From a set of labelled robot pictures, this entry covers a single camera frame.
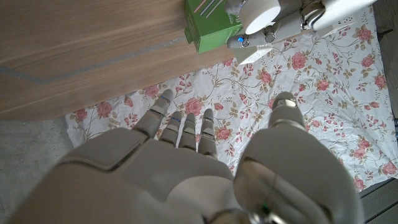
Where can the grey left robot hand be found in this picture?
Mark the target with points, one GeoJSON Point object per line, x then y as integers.
{"type": "Point", "coordinates": [286, 23]}

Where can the floral backdrop cloth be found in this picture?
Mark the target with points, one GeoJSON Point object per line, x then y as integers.
{"type": "Point", "coordinates": [311, 102]}

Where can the white cube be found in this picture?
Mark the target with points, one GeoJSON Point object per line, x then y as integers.
{"type": "Point", "coordinates": [252, 54]}

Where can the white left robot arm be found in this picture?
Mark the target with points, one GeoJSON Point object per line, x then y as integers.
{"type": "Point", "coordinates": [342, 9]}

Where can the green flexible straws box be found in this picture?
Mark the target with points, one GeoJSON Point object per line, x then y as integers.
{"type": "Point", "coordinates": [211, 28]}

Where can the white power strip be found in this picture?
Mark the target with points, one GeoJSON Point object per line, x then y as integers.
{"type": "Point", "coordinates": [343, 23]}

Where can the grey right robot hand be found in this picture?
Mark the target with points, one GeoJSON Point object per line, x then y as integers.
{"type": "Point", "coordinates": [140, 180]}

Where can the clear white-capped medicine bottle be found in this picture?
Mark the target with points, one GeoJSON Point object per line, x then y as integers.
{"type": "Point", "coordinates": [259, 15]}

